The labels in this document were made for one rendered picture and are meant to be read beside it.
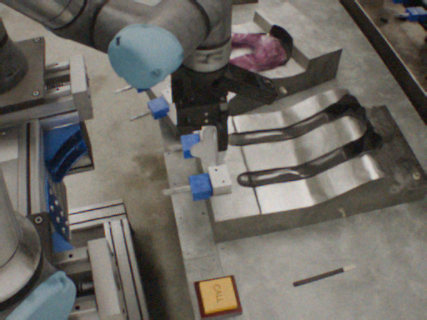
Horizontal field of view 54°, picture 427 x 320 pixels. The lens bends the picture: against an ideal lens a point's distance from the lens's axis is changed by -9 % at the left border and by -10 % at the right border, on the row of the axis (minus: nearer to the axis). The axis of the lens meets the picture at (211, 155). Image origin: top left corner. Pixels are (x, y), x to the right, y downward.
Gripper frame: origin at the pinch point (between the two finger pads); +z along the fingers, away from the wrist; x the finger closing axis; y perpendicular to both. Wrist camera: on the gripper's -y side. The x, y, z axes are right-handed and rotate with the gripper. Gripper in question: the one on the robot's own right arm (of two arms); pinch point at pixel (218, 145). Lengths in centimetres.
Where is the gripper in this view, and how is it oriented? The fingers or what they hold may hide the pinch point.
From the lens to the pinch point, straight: 80.6
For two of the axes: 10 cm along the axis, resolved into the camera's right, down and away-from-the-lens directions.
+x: 2.0, 7.6, -6.2
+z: 0.0, 6.3, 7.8
